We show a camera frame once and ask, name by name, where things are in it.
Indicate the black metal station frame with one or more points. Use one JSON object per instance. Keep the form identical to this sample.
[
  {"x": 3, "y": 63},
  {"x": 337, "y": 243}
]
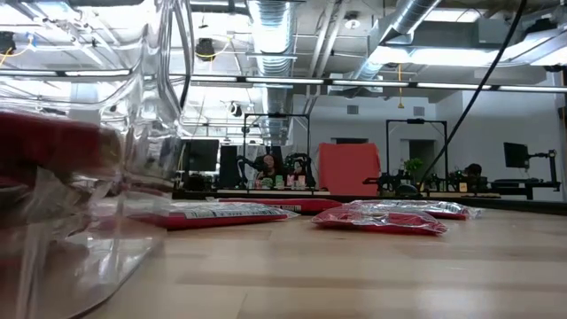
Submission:
[
  {"x": 277, "y": 115},
  {"x": 416, "y": 121}
]

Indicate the black dome camera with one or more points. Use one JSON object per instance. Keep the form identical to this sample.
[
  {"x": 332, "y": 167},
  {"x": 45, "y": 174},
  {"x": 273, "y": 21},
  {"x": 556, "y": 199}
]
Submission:
[
  {"x": 235, "y": 109},
  {"x": 205, "y": 46}
]

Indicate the grey wall vent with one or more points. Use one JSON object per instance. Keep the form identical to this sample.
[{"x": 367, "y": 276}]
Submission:
[
  {"x": 418, "y": 111},
  {"x": 352, "y": 109}
]

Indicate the clear plastic bin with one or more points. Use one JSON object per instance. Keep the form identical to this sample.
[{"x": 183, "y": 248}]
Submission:
[{"x": 88, "y": 248}]

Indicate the black computer monitor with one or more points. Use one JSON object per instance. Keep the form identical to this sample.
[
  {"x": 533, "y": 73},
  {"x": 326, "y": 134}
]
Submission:
[{"x": 201, "y": 155}]

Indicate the black monitor on arm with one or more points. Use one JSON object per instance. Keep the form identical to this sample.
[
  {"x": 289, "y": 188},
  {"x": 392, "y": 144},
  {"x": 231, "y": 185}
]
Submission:
[{"x": 516, "y": 155}]

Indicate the round silver air duct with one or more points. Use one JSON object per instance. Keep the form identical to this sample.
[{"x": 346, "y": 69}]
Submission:
[
  {"x": 398, "y": 26},
  {"x": 272, "y": 66}
]

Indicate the linear ceiling light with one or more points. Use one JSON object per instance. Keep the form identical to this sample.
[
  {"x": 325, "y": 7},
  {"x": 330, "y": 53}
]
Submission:
[
  {"x": 370, "y": 83},
  {"x": 531, "y": 88},
  {"x": 283, "y": 80},
  {"x": 454, "y": 85}
]

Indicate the green potted plant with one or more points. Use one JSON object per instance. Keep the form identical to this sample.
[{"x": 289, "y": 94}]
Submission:
[{"x": 413, "y": 166}]

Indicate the person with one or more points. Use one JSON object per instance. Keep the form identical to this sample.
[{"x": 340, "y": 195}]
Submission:
[
  {"x": 268, "y": 167},
  {"x": 473, "y": 169}
]

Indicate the black metal table frame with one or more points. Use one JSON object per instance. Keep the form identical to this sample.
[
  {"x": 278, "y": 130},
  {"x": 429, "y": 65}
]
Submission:
[{"x": 509, "y": 204}]

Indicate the orange panel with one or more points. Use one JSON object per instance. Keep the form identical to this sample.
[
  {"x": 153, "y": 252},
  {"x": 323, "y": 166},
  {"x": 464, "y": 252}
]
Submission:
[{"x": 347, "y": 168}]

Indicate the white rectangular air duct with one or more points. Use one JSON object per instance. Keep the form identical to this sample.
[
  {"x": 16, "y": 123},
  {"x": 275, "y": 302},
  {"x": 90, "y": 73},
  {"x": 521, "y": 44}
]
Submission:
[{"x": 487, "y": 42}]

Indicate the black desk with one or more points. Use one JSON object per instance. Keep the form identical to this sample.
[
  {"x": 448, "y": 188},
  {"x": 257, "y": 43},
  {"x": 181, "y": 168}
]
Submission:
[{"x": 527, "y": 187}]

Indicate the round ceiling device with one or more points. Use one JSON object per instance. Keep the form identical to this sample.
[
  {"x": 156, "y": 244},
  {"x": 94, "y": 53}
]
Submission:
[{"x": 352, "y": 22}]

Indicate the black computer tower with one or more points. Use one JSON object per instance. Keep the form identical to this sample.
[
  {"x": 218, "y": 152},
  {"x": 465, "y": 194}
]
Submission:
[{"x": 228, "y": 166}]

